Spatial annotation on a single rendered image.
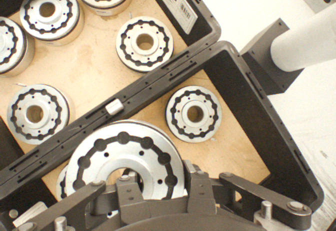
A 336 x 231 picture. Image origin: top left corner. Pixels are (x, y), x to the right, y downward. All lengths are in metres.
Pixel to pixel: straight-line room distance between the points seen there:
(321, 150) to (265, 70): 0.37
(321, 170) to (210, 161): 0.46
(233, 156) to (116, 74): 0.28
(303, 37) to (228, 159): 0.27
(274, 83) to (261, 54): 0.07
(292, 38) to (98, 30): 0.39
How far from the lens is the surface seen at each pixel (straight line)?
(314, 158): 0.70
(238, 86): 0.28
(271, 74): 0.46
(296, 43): 0.41
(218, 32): 0.26
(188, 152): 0.33
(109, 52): 0.34
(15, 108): 0.36
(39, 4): 0.38
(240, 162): 0.38
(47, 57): 0.38
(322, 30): 0.38
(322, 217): 0.79
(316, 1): 2.11
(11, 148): 0.39
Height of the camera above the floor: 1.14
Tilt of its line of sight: 83 degrees down
